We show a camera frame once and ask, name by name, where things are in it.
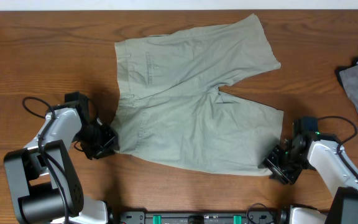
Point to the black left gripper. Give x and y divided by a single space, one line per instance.
110 143

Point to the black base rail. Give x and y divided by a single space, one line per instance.
257 216

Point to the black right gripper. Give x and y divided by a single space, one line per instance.
270 161

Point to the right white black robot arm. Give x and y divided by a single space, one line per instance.
325 154

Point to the khaki green shorts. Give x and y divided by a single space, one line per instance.
172 111

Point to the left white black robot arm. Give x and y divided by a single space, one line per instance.
43 182

